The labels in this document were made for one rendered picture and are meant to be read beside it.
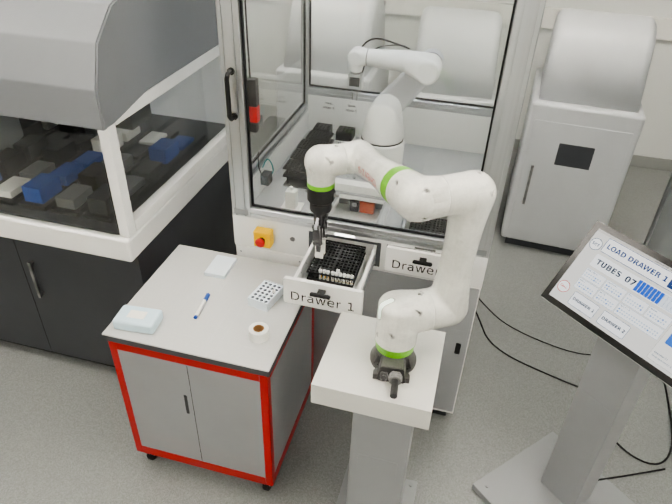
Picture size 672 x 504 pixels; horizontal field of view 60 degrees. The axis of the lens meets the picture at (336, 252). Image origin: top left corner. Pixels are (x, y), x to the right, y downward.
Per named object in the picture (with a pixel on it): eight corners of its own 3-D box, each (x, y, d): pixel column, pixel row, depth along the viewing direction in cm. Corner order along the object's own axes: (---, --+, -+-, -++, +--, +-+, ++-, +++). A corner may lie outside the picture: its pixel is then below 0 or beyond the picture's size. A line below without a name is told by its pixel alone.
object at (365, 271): (358, 310, 207) (359, 296, 204) (289, 296, 212) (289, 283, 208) (380, 248, 239) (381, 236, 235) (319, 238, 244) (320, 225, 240)
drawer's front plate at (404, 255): (458, 283, 224) (462, 260, 218) (384, 270, 229) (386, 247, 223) (458, 281, 225) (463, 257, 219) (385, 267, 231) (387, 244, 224)
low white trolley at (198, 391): (275, 502, 235) (268, 371, 192) (136, 465, 247) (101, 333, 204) (315, 395, 282) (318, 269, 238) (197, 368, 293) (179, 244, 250)
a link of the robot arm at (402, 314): (429, 353, 182) (438, 305, 171) (383, 363, 177) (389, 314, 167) (412, 327, 192) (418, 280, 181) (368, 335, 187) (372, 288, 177)
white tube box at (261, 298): (267, 312, 216) (266, 304, 213) (247, 305, 218) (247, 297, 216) (284, 293, 225) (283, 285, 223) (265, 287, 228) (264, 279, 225)
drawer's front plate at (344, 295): (361, 317, 206) (363, 293, 200) (283, 301, 212) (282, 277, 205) (362, 314, 208) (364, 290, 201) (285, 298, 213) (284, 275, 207)
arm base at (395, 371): (413, 406, 171) (415, 392, 168) (363, 399, 173) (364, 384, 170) (417, 346, 193) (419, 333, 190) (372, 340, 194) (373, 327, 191)
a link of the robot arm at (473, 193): (471, 330, 183) (511, 181, 151) (424, 340, 178) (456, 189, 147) (452, 304, 193) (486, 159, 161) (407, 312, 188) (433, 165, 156)
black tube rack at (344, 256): (352, 293, 214) (353, 279, 210) (306, 284, 217) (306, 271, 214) (365, 259, 232) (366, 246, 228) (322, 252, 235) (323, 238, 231)
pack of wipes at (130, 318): (164, 318, 211) (162, 308, 209) (153, 335, 203) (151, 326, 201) (125, 312, 213) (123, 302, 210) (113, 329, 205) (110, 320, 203)
